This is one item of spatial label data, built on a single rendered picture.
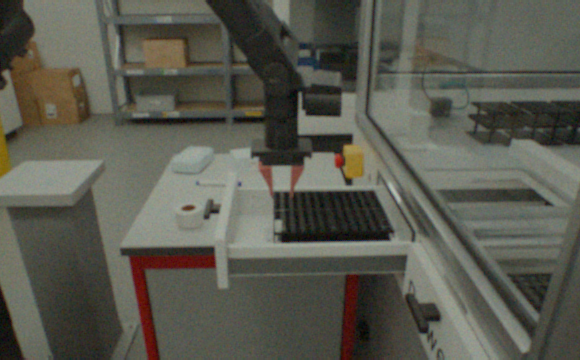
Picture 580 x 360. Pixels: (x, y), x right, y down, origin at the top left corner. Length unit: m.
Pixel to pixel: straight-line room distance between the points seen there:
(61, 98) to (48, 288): 3.69
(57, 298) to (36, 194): 0.42
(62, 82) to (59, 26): 0.66
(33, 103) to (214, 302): 4.40
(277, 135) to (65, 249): 1.02
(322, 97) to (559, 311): 0.43
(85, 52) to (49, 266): 4.01
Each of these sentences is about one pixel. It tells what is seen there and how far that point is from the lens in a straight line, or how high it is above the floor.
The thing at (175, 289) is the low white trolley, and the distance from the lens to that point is 1.14.
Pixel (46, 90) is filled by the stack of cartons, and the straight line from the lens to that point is 5.25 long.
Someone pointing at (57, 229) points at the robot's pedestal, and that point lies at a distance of 1.54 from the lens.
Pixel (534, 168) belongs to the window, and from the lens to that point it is 0.48.
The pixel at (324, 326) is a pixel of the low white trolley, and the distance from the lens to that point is 1.20.
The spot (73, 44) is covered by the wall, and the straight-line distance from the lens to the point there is 5.46.
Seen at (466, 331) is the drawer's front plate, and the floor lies 0.93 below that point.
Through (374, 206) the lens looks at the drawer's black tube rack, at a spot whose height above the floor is 0.90.
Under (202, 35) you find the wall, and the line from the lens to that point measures 5.06.
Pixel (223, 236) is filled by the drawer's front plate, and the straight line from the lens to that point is 0.73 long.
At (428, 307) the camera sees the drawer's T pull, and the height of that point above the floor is 0.91.
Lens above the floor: 1.30
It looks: 24 degrees down
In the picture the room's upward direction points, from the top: straight up
